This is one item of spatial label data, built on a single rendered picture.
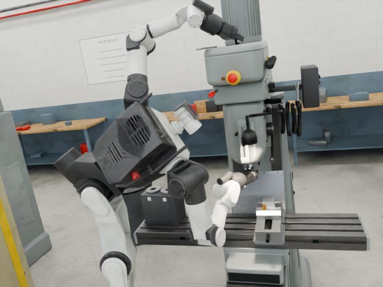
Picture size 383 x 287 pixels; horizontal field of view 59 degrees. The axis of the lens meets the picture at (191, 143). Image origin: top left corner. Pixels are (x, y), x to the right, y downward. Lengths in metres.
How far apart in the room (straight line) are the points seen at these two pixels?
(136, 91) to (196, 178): 0.43
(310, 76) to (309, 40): 4.01
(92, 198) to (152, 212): 0.62
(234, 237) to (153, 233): 0.46
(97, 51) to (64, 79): 0.96
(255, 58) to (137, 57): 0.51
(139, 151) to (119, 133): 0.12
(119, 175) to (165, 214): 0.73
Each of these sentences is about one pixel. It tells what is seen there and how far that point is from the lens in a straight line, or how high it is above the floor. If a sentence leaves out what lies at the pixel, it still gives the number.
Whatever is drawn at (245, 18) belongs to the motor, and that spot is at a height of 2.01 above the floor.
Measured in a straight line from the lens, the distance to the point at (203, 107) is 5.62.
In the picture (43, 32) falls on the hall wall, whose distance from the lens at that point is 7.39.
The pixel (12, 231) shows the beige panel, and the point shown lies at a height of 0.84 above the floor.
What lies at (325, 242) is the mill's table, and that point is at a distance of 1.84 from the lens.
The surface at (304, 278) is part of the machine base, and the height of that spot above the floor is 0.20.
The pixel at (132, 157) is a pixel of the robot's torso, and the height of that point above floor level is 1.55.
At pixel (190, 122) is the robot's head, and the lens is 1.37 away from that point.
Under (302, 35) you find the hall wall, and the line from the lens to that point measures 5.87.
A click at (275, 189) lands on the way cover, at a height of 1.00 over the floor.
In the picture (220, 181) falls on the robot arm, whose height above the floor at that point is 1.30.
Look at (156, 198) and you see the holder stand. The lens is 1.96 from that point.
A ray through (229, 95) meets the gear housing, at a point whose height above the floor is 1.67.
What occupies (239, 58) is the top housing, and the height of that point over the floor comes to 1.83.
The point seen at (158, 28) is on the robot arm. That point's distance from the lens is 1.59.
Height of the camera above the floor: 1.89
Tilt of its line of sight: 15 degrees down
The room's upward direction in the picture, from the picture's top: 8 degrees counter-clockwise
